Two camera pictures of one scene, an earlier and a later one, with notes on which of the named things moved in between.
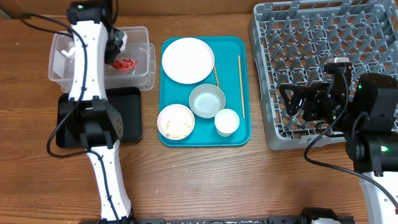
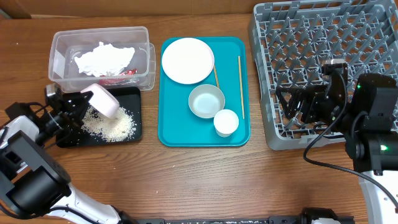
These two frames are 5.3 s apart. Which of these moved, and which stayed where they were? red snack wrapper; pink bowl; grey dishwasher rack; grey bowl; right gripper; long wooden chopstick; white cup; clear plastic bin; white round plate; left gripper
Moved: red snack wrapper; pink bowl; left gripper
Stayed: clear plastic bin; white cup; white round plate; right gripper; grey dishwasher rack; grey bowl; long wooden chopstick
